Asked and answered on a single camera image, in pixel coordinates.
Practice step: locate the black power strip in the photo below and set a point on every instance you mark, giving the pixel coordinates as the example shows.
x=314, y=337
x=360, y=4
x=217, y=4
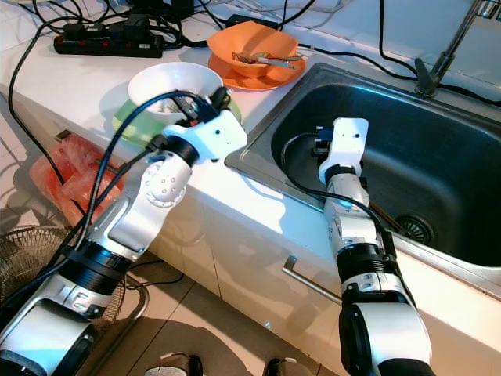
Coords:
x=109, y=43

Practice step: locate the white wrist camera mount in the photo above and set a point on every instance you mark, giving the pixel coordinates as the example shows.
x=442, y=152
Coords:
x=348, y=145
x=215, y=137

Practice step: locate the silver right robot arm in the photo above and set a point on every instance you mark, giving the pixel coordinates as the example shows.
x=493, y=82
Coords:
x=352, y=227

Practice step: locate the metal floor fan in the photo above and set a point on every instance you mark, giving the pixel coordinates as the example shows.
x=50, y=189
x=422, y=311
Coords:
x=39, y=258

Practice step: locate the red plastic bag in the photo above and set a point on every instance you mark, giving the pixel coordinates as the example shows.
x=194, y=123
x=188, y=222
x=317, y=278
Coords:
x=70, y=180

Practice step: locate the orange plate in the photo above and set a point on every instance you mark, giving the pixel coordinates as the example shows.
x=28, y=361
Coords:
x=278, y=81

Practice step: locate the small black power adapter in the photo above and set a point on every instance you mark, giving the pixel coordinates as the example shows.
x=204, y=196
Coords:
x=243, y=22

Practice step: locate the metal spoon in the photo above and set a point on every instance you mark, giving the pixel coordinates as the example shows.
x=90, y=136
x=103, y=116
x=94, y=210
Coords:
x=296, y=56

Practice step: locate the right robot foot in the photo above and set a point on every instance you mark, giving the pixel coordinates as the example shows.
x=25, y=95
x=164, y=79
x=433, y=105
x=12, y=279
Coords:
x=290, y=368

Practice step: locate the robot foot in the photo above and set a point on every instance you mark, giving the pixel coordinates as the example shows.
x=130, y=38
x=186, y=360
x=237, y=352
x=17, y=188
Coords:
x=176, y=366
x=290, y=368

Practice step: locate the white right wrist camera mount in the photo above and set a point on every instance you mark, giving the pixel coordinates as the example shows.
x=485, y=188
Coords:
x=348, y=145

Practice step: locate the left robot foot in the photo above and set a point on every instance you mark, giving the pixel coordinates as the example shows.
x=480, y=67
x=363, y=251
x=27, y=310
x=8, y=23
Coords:
x=176, y=366

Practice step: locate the stainless steel sink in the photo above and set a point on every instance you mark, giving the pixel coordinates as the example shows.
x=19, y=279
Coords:
x=438, y=157

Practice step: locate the orange bowl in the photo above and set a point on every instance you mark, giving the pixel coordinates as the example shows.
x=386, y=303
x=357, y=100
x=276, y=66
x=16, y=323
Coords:
x=250, y=35

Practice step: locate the large black power adapter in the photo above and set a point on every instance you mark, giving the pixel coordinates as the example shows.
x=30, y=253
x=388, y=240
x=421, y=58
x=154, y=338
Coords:
x=160, y=8

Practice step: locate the white kitchen cabinet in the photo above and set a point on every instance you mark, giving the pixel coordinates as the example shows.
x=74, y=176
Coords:
x=243, y=258

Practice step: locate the brown wooden chopstick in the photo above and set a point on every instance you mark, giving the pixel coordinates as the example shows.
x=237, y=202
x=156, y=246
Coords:
x=246, y=57
x=387, y=215

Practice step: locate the green plate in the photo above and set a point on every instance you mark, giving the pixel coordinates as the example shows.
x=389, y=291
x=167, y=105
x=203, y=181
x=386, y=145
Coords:
x=133, y=125

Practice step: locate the dark metal faucet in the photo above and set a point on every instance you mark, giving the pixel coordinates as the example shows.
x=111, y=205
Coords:
x=427, y=82

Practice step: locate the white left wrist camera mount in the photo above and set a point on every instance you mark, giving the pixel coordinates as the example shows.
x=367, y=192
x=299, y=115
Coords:
x=215, y=137

